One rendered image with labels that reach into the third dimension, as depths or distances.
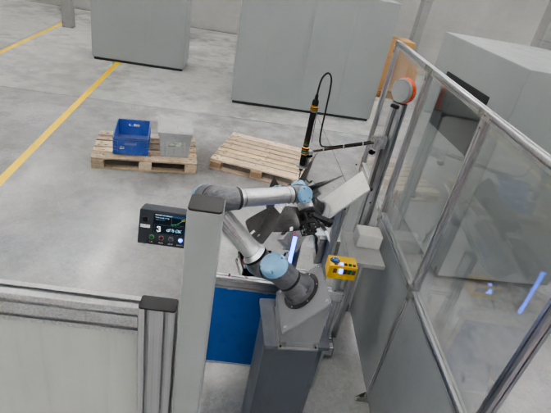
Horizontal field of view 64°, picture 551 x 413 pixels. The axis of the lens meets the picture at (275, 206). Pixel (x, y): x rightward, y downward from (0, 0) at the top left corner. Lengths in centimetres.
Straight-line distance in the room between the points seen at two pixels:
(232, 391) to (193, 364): 233
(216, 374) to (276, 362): 108
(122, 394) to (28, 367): 18
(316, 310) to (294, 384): 52
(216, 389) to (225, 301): 67
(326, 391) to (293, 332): 133
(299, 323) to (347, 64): 660
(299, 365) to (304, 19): 644
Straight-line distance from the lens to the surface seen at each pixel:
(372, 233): 306
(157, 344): 79
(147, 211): 236
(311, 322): 196
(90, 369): 93
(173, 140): 538
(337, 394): 328
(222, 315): 279
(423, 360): 247
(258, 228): 280
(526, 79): 393
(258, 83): 804
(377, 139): 292
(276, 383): 228
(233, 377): 319
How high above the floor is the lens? 252
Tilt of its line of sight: 30 degrees down
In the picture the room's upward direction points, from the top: 11 degrees clockwise
